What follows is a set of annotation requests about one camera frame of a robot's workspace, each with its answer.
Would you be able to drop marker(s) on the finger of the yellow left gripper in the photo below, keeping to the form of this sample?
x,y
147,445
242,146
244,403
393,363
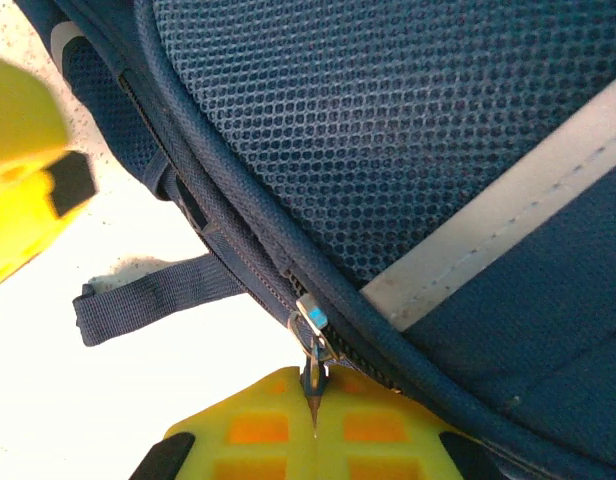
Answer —
x,y
23,200

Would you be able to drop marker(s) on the navy blue backpack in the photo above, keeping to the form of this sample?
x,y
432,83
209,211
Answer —
x,y
388,150

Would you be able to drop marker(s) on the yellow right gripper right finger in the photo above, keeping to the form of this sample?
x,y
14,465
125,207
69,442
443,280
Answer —
x,y
378,440

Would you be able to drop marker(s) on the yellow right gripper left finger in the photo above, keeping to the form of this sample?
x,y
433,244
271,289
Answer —
x,y
258,440

